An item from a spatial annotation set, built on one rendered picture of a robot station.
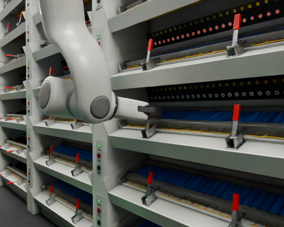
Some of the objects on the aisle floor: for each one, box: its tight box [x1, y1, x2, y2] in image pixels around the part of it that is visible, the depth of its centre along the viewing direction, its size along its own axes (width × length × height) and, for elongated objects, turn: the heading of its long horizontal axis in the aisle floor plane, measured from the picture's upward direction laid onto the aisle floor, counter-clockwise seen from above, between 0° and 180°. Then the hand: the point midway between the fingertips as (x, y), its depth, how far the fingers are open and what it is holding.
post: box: [92, 0, 151, 227], centre depth 97 cm, size 20×9×169 cm
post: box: [26, 0, 67, 215], centre depth 149 cm, size 20×9×169 cm
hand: (151, 112), depth 76 cm, fingers open, 3 cm apart
